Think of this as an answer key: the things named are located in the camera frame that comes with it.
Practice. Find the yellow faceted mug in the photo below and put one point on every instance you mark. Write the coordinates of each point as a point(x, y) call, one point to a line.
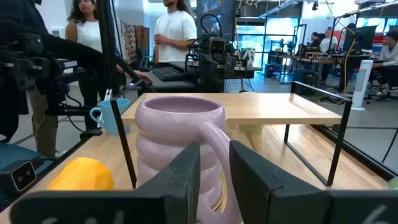
point(81, 175)

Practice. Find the blue white patterned pot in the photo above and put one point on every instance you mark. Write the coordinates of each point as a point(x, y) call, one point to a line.
point(247, 56)

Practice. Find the white tower fan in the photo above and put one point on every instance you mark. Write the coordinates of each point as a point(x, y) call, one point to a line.
point(362, 84)

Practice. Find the lilac ribbed mug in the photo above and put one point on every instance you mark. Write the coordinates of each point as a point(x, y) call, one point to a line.
point(174, 124)

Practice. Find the black monitor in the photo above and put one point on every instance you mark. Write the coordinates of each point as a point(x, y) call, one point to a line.
point(363, 37)

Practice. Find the large dark display screen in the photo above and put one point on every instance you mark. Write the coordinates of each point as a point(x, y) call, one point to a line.
point(224, 12)

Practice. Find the patterned fabric panel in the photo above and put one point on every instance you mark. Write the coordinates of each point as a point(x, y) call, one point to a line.
point(133, 43)

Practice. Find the grey desk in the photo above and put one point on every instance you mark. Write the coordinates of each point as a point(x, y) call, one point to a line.
point(174, 85)

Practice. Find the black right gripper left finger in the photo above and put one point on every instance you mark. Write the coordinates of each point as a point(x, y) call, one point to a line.
point(180, 186)

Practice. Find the black aluminium table frame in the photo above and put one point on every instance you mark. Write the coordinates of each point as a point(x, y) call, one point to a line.
point(357, 151)

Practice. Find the pale green ribbed mug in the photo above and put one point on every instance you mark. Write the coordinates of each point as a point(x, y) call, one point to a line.
point(393, 184)

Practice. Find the wooden shelf black frame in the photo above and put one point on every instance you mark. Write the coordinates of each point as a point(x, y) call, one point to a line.
point(248, 109)

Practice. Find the black table camera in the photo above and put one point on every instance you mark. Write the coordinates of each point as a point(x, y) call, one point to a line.
point(23, 175)

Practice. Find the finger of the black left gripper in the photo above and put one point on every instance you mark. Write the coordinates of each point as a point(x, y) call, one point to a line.
point(229, 67)
point(207, 70)

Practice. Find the person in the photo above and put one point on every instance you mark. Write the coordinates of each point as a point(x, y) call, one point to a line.
point(390, 54)
point(43, 124)
point(329, 42)
point(314, 40)
point(175, 31)
point(88, 34)

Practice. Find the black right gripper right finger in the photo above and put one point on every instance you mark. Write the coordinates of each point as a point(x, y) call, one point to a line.
point(258, 193)

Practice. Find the blue chair seat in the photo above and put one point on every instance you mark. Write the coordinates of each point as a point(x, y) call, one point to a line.
point(15, 154)

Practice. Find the black keyboard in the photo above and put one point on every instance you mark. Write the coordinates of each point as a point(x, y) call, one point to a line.
point(168, 73)

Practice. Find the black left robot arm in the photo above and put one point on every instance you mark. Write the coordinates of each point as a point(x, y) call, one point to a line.
point(193, 53)

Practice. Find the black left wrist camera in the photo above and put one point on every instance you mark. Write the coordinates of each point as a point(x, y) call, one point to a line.
point(217, 46)

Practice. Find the light blue mug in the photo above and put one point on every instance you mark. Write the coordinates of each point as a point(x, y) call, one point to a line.
point(109, 124)

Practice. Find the background wooden workbench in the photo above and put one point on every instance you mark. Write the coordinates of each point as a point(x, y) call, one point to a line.
point(323, 59)

